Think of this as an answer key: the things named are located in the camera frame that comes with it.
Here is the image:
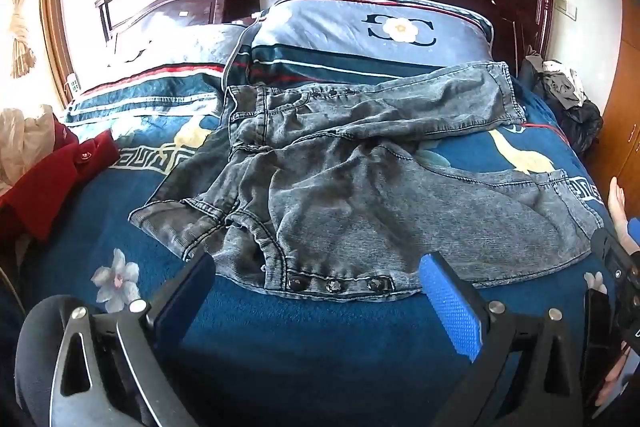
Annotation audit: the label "blue striped pillow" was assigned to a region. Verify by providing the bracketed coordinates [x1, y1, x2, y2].
[62, 24, 248, 125]

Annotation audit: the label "wooden wardrobe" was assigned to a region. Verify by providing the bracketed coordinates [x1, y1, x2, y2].
[585, 0, 640, 218]

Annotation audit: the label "wooden window frame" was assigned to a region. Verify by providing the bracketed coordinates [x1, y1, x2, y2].
[40, 0, 76, 108]

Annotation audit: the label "white plastic bag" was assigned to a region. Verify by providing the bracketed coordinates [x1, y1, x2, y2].
[0, 106, 58, 198]

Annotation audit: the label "beige curtain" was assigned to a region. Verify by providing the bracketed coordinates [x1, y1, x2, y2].
[0, 0, 66, 80]

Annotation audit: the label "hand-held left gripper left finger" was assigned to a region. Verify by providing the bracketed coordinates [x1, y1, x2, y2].
[50, 251, 217, 427]

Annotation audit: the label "person's right hand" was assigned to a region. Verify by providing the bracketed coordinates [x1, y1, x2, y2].
[595, 177, 640, 408]

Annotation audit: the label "blue pillow with flower logo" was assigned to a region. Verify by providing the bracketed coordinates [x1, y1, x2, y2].
[223, 0, 496, 88]

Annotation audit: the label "red garment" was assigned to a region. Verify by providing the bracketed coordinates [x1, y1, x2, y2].
[0, 129, 121, 240]

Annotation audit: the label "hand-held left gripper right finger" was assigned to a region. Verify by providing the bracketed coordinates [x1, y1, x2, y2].
[419, 251, 586, 427]

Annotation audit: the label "grey denim pants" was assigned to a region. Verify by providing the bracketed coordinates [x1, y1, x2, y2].
[129, 62, 606, 303]

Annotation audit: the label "blue printed deer blanket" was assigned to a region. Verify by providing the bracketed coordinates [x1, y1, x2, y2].
[0, 77, 621, 427]

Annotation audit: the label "pile of dark clothes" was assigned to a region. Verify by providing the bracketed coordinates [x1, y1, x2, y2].
[520, 49, 603, 158]

